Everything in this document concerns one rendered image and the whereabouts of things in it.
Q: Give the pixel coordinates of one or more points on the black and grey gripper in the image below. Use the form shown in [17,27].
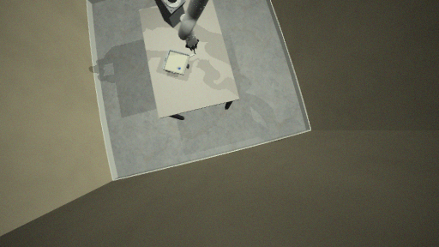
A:
[191,42]

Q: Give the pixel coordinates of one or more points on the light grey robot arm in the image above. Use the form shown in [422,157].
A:
[189,19]

